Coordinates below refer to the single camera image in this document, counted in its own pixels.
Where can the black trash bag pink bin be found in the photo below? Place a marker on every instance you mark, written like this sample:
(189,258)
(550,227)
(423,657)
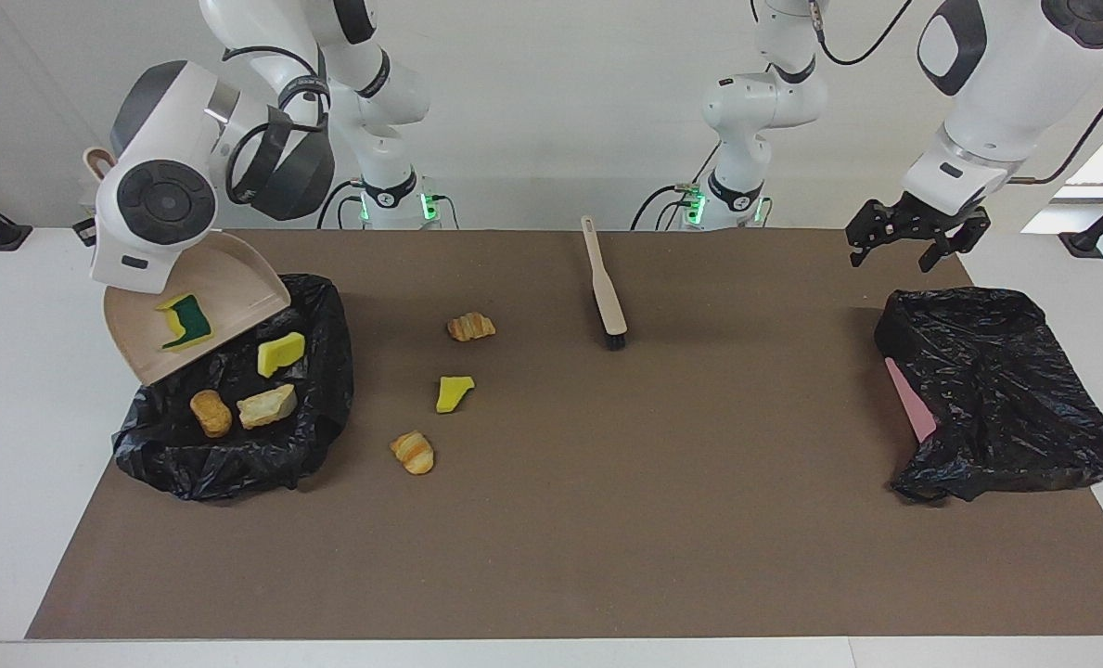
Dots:
(1006,399)

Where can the pink plastic bin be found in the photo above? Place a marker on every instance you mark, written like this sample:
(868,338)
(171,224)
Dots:
(913,399)

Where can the brown table mat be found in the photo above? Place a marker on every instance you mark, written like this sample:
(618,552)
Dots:
(551,575)

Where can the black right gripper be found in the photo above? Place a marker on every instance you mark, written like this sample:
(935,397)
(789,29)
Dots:
(85,232)

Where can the plain yellow sponge piece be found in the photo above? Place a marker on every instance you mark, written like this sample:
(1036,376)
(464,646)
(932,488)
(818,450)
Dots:
(280,353)

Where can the toy croissant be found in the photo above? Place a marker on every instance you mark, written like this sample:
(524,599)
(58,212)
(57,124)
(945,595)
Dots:
(470,327)
(413,453)

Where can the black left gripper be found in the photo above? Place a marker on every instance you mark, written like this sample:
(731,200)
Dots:
(927,225)

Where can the brown toy bread roll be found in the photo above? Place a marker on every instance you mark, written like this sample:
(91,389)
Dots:
(211,414)

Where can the pale toy bread slice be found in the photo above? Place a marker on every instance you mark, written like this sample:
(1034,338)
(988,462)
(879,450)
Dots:
(268,406)

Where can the yellow sponge wedge piece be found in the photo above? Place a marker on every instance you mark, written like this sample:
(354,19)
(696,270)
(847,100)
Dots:
(454,394)

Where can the yellow and green sponge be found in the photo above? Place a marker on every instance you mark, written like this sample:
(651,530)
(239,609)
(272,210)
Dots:
(194,320)

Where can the beige hand brush black bristles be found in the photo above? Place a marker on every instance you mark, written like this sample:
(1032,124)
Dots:
(607,297)

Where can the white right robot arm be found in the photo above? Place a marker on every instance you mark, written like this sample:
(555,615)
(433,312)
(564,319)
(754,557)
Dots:
(166,195)

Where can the beige plastic dustpan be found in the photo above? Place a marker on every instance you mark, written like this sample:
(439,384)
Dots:
(226,278)

